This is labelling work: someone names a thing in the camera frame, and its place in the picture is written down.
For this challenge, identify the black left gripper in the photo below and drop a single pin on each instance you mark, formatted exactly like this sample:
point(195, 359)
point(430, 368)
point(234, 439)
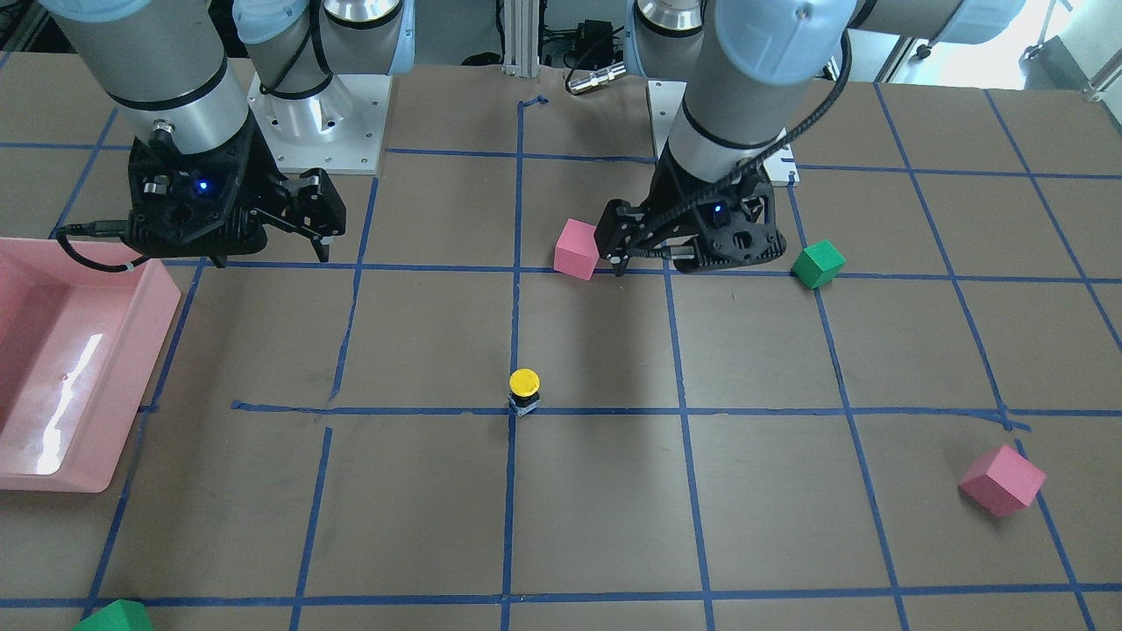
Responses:
point(673, 198)

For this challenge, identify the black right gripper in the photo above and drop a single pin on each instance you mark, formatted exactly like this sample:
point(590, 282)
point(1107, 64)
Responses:
point(266, 181)

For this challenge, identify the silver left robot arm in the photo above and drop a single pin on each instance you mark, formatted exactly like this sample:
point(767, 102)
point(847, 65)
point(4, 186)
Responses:
point(757, 75)

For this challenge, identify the pink cube centre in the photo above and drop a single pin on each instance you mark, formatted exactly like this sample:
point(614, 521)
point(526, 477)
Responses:
point(576, 253)

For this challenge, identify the green cube far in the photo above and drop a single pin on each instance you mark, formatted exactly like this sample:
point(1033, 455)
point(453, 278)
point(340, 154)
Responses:
point(818, 264)

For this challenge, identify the pink plastic bin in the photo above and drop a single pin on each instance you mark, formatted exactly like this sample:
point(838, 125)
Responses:
point(78, 348)

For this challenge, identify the green cube near bin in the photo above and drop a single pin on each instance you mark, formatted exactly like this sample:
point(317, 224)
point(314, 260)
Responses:
point(119, 615)

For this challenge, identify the pink cube near edge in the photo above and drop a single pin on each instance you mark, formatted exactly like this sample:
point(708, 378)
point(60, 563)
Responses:
point(1002, 481)

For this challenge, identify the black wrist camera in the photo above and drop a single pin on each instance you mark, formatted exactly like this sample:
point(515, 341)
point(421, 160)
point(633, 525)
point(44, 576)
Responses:
point(179, 203)
point(734, 228)

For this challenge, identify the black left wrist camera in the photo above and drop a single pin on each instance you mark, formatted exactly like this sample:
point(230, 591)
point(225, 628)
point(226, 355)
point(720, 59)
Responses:
point(734, 228)

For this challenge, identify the aluminium frame post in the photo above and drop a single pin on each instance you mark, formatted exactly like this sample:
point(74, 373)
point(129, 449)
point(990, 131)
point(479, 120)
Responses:
point(521, 32)

